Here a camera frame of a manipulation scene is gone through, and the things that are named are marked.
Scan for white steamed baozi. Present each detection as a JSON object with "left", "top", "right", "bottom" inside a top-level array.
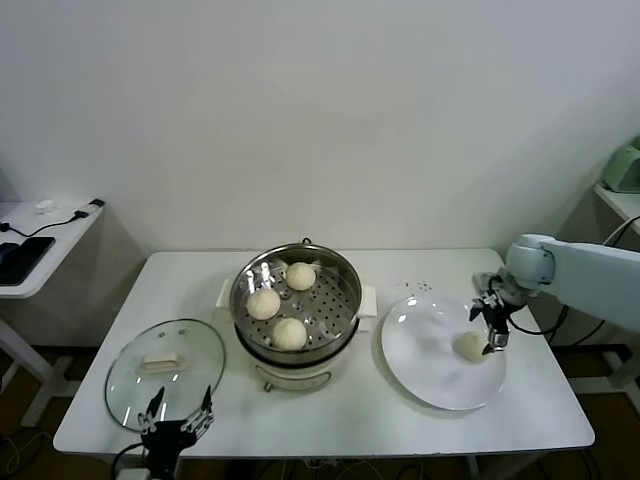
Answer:
[
  {"left": 271, "top": 317, "right": 308, "bottom": 351},
  {"left": 284, "top": 261, "right": 317, "bottom": 292},
  {"left": 246, "top": 289, "right": 282, "bottom": 321},
  {"left": 452, "top": 330, "right": 489, "bottom": 365}
]

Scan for white cable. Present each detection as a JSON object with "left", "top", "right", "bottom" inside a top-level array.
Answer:
[{"left": 603, "top": 217, "right": 640, "bottom": 247}]

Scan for black smartphone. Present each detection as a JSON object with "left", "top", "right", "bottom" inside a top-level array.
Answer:
[{"left": 0, "top": 236, "right": 56, "bottom": 287}]

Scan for white side table with phone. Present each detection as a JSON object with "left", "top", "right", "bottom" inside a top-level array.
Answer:
[{"left": 0, "top": 199, "right": 106, "bottom": 429}]

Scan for black charging cable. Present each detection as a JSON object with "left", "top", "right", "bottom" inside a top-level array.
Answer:
[{"left": 0, "top": 212, "right": 89, "bottom": 236}]

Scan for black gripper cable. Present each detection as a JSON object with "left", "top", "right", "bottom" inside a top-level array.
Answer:
[
  {"left": 507, "top": 317, "right": 554, "bottom": 336},
  {"left": 110, "top": 442, "right": 147, "bottom": 475}
]

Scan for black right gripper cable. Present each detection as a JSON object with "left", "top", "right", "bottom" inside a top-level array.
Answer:
[{"left": 507, "top": 317, "right": 554, "bottom": 336}]

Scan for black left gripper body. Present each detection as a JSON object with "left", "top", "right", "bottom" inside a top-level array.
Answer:
[{"left": 141, "top": 419, "right": 197, "bottom": 474}]

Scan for dark crumbs cluster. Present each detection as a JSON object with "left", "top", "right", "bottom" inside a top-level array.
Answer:
[{"left": 392, "top": 279, "right": 434, "bottom": 294}]

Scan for pale green appliance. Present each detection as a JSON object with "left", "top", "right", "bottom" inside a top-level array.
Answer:
[{"left": 599, "top": 137, "right": 640, "bottom": 195}]

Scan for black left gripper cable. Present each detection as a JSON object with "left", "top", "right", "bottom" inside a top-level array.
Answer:
[{"left": 110, "top": 442, "right": 147, "bottom": 475}]

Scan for glass pot lid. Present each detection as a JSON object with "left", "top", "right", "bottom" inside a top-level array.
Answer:
[{"left": 103, "top": 318, "right": 227, "bottom": 432}]

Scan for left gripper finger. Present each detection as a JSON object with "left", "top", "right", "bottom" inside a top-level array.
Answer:
[
  {"left": 182, "top": 383, "right": 215, "bottom": 432},
  {"left": 137, "top": 385, "right": 166, "bottom": 434}
]

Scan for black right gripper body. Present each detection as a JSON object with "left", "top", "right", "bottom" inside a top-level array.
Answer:
[{"left": 472, "top": 271, "right": 524, "bottom": 334}]

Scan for stainless steel steamer basket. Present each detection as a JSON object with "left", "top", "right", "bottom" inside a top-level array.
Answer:
[{"left": 229, "top": 243, "right": 364, "bottom": 366}]

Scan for white round plate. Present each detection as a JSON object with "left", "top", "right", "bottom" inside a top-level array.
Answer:
[{"left": 380, "top": 295, "right": 509, "bottom": 412}]

